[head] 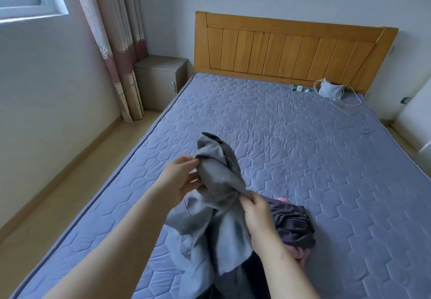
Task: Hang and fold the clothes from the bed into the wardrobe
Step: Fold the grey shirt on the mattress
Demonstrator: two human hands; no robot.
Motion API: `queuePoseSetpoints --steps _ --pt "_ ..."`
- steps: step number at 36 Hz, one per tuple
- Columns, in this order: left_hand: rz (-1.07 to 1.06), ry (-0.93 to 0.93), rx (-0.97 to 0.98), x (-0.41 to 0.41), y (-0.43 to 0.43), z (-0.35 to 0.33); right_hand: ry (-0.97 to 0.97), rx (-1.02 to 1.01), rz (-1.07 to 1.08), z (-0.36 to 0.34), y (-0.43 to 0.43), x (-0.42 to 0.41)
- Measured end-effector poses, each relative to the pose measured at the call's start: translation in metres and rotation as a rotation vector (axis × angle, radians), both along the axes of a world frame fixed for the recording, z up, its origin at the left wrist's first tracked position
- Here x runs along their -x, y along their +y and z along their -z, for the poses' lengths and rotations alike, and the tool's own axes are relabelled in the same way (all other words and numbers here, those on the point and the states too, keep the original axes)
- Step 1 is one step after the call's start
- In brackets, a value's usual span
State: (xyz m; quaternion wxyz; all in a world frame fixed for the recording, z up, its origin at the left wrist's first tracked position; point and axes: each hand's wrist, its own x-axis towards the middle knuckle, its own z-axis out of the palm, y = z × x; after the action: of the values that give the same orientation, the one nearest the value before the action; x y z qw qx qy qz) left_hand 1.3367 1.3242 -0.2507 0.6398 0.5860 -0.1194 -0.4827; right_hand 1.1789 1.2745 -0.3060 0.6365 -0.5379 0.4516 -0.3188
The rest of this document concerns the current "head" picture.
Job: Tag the small green bottle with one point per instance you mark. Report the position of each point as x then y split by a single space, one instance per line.
298 89

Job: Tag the wooden bedside table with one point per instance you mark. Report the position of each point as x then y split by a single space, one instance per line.
160 80

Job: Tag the white wardrobe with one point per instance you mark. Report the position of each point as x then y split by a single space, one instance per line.
417 120

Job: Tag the grey button-up shirt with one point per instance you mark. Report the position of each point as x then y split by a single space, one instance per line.
215 235

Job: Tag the orange wooden board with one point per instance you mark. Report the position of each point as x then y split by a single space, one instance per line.
289 49

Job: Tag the person's left forearm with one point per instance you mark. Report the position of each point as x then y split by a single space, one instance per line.
114 255

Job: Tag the patterned curtain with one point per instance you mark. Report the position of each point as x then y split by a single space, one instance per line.
114 39

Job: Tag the person's left hand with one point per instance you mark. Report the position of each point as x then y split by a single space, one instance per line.
178 181

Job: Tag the person's dark trouser leg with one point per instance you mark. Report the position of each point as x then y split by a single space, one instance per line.
252 282

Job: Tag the white face mask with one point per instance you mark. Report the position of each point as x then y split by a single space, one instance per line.
353 100

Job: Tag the dark purple garment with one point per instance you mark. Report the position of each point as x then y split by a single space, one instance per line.
293 225

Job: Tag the person's right forearm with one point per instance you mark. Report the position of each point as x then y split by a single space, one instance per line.
286 272

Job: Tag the blue quilted mattress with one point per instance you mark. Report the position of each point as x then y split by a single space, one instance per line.
283 147

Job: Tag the person's right hand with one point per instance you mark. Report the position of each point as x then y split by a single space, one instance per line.
259 214

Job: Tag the pink pajama shirt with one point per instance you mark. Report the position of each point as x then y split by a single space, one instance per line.
296 251

